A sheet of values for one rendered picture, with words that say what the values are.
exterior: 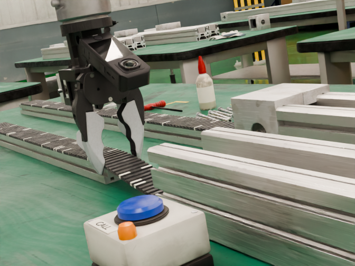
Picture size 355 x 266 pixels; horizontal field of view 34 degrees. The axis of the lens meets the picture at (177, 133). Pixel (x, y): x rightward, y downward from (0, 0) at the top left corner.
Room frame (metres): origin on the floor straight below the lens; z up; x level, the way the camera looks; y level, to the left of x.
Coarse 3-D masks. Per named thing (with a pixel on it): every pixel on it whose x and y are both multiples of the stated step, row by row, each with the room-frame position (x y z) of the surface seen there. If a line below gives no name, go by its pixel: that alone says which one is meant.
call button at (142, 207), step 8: (128, 200) 0.49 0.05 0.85; (136, 200) 0.48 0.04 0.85; (144, 200) 0.48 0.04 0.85; (152, 200) 0.47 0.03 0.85; (160, 200) 0.47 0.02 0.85; (120, 208) 0.47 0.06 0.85; (128, 208) 0.46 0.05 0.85; (136, 208) 0.46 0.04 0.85; (144, 208) 0.46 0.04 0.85; (152, 208) 0.46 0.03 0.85; (160, 208) 0.47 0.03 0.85; (120, 216) 0.47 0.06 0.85; (128, 216) 0.46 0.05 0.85; (136, 216) 0.46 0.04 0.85; (144, 216) 0.46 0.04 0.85
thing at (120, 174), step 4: (140, 164) 0.78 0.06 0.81; (144, 164) 0.78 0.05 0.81; (148, 164) 0.79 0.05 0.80; (128, 168) 0.77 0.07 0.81; (132, 168) 0.77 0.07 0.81; (136, 168) 0.77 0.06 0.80; (140, 168) 0.77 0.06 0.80; (144, 168) 0.77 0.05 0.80; (116, 172) 0.76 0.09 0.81; (120, 172) 0.76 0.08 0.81; (124, 172) 0.77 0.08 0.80; (128, 172) 0.76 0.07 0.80; (132, 172) 0.76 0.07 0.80; (136, 172) 0.76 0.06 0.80; (120, 176) 0.75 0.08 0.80; (124, 176) 0.75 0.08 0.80
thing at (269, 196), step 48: (240, 144) 0.60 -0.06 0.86; (288, 144) 0.54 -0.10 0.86; (336, 144) 0.51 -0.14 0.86; (192, 192) 0.55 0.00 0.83; (240, 192) 0.49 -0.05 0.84; (288, 192) 0.43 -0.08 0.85; (336, 192) 0.39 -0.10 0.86; (240, 240) 0.50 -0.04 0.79; (288, 240) 0.44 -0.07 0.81; (336, 240) 0.40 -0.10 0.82
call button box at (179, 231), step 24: (168, 216) 0.46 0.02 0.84; (192, 216) 0.46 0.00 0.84; (96, 240) 0.47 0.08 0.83; (120, 240) 0.43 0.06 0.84; (144, 240) 0.43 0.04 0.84; (168, 240) 0.44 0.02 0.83; (192, 240) 0.45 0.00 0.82; (96, 264) 0.48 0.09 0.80; (120, 264) 0.43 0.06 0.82; (144, 264) 0.43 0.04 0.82; (168, 264) 0.44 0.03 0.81; (192, 264) 0.45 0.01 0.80
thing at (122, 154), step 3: (120, 153) 0.83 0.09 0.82; (123, 153) 0.83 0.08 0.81; (126, 153) 0.84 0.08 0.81; (129, 153) 0.83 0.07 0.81; (111, 156) 0.83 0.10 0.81; (114, 156) 0.82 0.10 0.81; (117, 156) 0.82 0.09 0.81; (120, 156) 0.82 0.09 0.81; (123, 156) 0.82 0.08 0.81; (105, 159) 0.82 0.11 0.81; (108, 159) 0.81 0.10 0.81; (111, 159) 0.81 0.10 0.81; (114, 159) 0.81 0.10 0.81
